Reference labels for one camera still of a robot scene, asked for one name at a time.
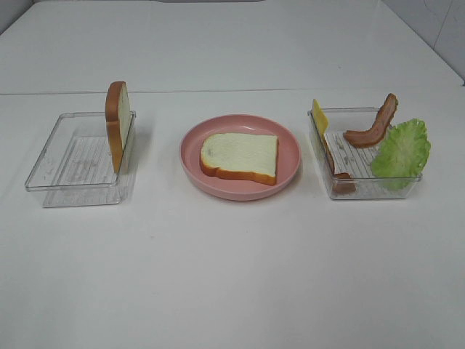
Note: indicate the curved bacon strip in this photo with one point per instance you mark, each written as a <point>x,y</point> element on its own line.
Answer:
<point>374,135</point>

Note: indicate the pink round plate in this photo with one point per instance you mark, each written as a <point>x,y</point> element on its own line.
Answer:
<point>288,161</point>

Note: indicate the upright bread slice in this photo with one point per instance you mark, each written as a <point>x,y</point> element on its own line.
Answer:
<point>118,119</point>

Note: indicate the green lettuce leaf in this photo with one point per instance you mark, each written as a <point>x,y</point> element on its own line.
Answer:
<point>402,154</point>

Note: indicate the yellow cheese slice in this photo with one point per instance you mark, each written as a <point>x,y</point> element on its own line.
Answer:
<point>320,119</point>

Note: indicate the clear plastic fillings tray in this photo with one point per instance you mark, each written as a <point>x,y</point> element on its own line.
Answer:
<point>355,161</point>

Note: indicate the clear plastic bread tray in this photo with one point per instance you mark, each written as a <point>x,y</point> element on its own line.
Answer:
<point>75,166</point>

